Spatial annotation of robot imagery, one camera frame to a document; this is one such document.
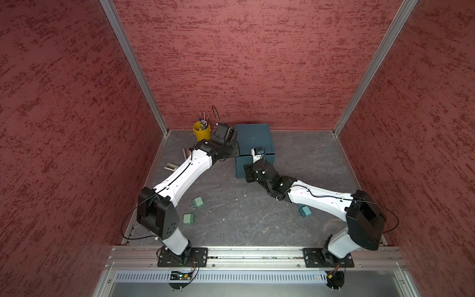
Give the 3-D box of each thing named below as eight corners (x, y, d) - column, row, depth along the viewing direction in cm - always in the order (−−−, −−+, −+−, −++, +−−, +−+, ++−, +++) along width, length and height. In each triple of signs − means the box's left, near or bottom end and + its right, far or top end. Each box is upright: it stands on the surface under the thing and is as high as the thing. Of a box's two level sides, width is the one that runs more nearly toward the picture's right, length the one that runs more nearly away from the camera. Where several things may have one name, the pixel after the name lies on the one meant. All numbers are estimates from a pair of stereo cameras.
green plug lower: (183, 224, 85) (181, 222, 83) (185, 215, 88) (183, 213, 85) (193, 224, 85) (192, 222, 83) (195, 215, 88) (194, 213, 85)
